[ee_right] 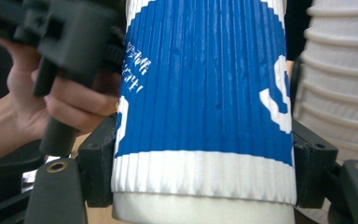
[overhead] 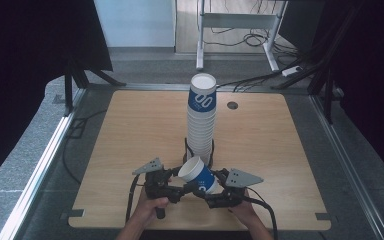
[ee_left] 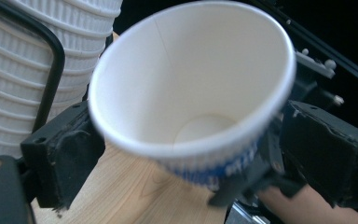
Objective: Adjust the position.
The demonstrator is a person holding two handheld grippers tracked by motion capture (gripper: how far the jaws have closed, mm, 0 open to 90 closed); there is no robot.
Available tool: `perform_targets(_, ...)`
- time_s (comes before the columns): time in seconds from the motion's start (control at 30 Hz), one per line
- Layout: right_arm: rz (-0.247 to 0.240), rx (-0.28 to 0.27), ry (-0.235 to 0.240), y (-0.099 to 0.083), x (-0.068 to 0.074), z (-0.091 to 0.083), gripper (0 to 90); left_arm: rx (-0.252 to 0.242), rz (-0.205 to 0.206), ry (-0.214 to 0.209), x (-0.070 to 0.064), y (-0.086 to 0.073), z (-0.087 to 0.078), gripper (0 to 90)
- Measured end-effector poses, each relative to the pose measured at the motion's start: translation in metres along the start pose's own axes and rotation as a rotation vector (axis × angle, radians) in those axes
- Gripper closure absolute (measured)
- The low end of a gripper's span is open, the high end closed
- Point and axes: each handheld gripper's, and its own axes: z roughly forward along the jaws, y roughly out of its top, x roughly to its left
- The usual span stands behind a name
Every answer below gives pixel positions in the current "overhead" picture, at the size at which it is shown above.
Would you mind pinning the black metal stand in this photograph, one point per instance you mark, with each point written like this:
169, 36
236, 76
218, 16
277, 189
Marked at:
328, 100
68, 93

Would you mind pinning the person's right hand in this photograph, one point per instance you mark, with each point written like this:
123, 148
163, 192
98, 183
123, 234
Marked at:
246, 213

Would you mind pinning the white metal desk frame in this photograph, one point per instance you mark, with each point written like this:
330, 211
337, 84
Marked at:
236, 20

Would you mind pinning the black curtain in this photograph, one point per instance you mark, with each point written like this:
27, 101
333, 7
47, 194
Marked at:
373, 83
20, 66

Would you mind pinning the person's left hand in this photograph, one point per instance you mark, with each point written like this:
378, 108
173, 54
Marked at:
146, 211

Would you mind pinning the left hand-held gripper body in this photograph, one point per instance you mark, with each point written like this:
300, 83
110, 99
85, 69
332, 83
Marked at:
155, 185

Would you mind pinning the blue white paper cup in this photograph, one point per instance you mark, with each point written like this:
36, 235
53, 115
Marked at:
200, 176

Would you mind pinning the white power strip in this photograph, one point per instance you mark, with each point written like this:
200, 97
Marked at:
291, 70

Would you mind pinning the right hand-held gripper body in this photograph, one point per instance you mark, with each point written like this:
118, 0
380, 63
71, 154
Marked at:
236, 196

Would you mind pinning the aluminium rail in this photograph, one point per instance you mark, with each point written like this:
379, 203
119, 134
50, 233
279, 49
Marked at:
46, 150
346, 160

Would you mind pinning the stack of white paper cups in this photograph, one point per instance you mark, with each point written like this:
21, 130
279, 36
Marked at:
201, 126

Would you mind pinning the white panel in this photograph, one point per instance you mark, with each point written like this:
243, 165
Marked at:
133, 23

